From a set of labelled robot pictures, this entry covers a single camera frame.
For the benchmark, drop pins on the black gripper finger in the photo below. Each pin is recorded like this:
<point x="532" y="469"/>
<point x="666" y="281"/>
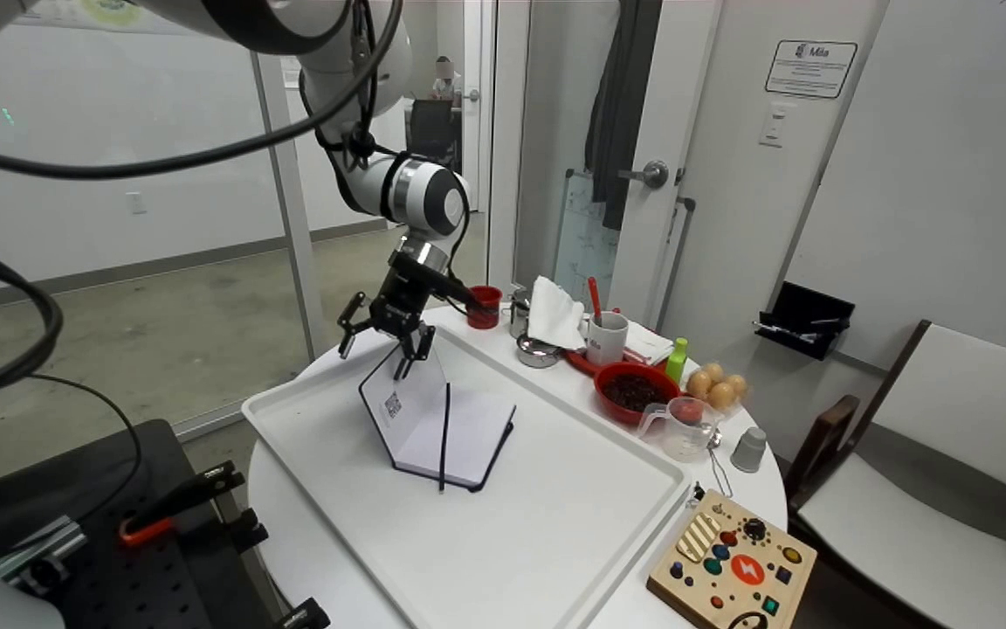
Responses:
<point x="417" y="346"/>
<point x="355" y="315"/>

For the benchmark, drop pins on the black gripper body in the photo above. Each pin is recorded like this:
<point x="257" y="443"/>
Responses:
<point x="413" y="298"/>

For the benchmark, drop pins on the navy blue notebook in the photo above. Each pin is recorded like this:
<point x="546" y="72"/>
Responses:
<point x="471" y="438"/>

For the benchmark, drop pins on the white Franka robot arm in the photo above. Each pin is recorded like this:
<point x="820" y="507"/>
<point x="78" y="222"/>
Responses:
<point x="410" y="194"/>

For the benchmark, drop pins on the red mug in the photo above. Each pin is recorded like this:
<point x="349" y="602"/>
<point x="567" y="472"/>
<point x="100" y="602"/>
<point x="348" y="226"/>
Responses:
<point x="482" y="310"/>

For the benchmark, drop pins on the steel canister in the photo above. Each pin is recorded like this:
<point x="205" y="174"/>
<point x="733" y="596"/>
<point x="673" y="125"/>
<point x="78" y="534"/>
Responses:
<point x="517" y="315"/>

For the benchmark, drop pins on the small steel bowl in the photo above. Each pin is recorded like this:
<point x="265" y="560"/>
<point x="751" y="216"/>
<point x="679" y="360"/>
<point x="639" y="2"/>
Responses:
<point x="534" y="353"/>

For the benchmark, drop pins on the white cloth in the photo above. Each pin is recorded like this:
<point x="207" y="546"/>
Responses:
<point x="553" y="310"/>

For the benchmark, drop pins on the red plate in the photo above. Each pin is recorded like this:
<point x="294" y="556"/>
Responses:
<point x="577" y="360"/>

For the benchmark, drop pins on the black chair behind glass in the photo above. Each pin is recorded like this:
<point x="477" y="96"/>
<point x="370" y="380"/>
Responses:
<point x="439" y="129"/>

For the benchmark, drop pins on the small leaning whiteboard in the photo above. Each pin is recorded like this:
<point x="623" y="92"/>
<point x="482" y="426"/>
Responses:
<point x="584" y="240"/>

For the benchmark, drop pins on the red utensil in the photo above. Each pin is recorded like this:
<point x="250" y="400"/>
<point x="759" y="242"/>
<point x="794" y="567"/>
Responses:
<point x="595" y="298"/>

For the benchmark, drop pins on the white mug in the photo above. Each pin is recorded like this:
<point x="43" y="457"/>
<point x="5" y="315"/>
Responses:
<point x="608" y="341"/>

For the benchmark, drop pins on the seated person behind glass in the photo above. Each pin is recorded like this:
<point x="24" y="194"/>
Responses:
<point x="443" y="77"/>

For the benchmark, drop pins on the red bowl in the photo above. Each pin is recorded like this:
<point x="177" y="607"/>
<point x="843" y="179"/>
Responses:
<point x="632" y="393"/>

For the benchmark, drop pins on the large white tray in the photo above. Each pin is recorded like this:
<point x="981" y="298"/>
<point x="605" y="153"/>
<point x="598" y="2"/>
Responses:
<point x="551" y="536"/>

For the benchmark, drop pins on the white paper sheet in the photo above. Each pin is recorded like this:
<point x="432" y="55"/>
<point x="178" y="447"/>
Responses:
<point x="648" y="343"/>

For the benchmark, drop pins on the green squeeze bottle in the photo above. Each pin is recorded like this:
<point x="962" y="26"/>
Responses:
<point x="679" y="360"/>

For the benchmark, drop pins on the clear plastic container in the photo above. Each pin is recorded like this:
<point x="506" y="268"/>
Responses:
<point x="675" y="438"/>

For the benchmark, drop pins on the pink ball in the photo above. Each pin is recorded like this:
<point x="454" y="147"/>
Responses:
<point x="684" y="412"/>

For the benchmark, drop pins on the dark hanging jacket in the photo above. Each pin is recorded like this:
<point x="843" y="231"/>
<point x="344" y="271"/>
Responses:
<point x="623" y="106"/>

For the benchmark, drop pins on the tan egg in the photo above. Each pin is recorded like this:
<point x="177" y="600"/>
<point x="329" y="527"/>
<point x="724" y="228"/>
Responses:
<point x="719" y="395"/>
<point x="700" y="383"/>
<point x="737" y="383"/>

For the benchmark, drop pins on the thin metal utensil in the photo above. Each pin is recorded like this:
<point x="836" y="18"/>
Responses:
<point x="717" y="458"/>

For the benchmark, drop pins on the white door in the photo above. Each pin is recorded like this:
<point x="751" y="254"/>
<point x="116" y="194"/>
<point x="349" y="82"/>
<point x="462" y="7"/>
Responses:
<point x="733" y="212"/>

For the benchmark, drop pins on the small grey cup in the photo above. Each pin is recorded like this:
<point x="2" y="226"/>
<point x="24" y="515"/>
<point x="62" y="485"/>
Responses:
<point x="749" y="448"/>

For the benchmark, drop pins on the black breadboard table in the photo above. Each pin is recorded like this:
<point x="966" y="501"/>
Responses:
<point x="119" y="583"/>

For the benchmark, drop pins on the wooden button board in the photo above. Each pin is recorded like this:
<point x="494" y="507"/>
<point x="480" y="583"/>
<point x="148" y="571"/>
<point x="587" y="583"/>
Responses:
<point x="733" y="564"/>

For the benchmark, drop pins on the aluminium extrusion bar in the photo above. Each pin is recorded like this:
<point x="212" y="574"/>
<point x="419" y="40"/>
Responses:
<point x="43" y="549"/>

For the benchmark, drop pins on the black floor tray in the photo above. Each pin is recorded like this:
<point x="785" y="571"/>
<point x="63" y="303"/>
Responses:
<point x="806" y="315"/>

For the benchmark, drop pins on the wooden chair white cushion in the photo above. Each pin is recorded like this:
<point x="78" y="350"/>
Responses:
<point x="945" y="466"/>

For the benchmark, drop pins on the white window frame post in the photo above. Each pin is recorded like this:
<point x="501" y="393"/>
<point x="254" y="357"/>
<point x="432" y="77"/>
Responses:
<point x="294" y="231"/>

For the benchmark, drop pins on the small wall label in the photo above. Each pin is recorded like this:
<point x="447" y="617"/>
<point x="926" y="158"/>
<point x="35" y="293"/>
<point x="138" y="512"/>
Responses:
<point x="774" y="129"/>

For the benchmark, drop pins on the white wall sign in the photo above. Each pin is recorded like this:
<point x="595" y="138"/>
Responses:
<point x="810" y="68"/>

